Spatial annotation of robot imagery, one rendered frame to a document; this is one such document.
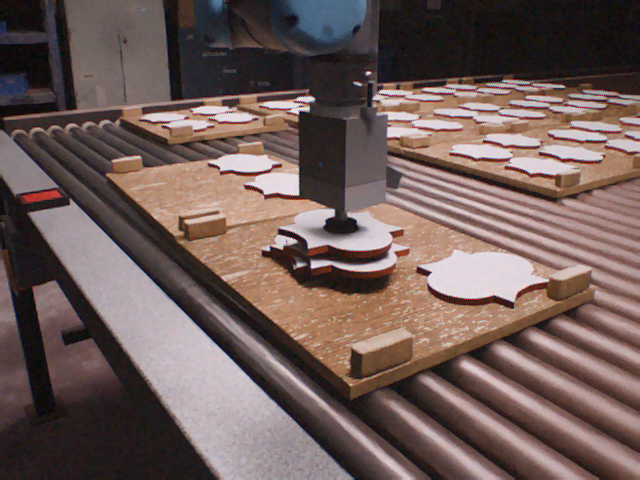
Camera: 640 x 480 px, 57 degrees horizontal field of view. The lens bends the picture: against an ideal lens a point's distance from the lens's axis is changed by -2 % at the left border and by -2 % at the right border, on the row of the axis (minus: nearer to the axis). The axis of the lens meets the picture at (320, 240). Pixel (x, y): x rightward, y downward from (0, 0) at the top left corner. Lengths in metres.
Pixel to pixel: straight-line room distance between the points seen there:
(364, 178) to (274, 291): 0.16
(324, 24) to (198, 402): 0.33
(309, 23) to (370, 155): 0.24
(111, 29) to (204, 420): 5.00
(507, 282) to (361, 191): 0.19
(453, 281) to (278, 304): 0.20
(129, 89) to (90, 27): 0.58
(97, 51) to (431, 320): 4.94
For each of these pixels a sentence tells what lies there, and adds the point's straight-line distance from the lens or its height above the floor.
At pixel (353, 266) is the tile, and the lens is 0.66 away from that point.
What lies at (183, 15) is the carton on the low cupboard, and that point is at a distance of 5.71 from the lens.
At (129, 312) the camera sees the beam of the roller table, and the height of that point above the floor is 0.92.
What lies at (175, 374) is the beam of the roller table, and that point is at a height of 0.91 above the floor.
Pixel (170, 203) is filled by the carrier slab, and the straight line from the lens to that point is 1.01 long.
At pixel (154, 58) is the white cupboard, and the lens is 5.50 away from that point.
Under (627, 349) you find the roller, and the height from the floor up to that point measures 0.92.
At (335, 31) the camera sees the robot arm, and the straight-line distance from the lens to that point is 0.48.
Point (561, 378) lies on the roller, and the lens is 0.60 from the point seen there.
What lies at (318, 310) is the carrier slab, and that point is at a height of 0.94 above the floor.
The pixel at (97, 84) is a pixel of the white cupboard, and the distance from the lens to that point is 5.43.
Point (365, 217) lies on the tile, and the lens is 0.76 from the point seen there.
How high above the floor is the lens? 1.23
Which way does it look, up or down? 21 degrees down
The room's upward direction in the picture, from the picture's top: straight up
